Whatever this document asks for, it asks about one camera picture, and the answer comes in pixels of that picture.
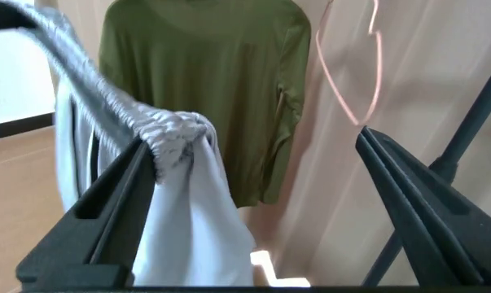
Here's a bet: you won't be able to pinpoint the beige curtain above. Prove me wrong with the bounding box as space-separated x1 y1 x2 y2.
35 0 491 286

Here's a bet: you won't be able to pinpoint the pale grey shorts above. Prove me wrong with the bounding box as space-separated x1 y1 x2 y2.
8 0 258 287

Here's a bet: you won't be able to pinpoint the green printed shirt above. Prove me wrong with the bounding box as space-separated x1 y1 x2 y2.
98 0 313 209

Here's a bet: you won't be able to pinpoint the pink clothes hanger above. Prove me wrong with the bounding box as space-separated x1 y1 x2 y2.
314 0 384 128

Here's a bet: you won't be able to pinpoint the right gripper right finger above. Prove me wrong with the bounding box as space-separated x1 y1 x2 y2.
355 125 491 286

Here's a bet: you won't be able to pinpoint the black clothes rack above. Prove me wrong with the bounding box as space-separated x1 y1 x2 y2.
360 51 491 287

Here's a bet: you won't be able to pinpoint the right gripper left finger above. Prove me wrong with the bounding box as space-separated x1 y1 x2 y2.
15 136 157 288

